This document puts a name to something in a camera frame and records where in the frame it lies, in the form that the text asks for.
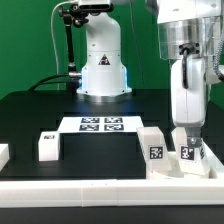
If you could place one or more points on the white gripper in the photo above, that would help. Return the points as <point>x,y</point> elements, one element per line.
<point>189,105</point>

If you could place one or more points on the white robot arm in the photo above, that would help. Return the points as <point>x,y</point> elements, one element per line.
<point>189,35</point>

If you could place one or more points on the white sheet with tags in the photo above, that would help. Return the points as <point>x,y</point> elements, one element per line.
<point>106,124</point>

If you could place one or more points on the white block at left edge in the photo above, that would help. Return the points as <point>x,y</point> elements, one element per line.
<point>4,155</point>

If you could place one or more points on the white obstacle wall frame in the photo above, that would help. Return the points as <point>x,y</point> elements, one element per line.
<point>89,193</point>

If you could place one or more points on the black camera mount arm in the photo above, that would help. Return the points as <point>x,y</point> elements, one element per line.
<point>78,18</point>

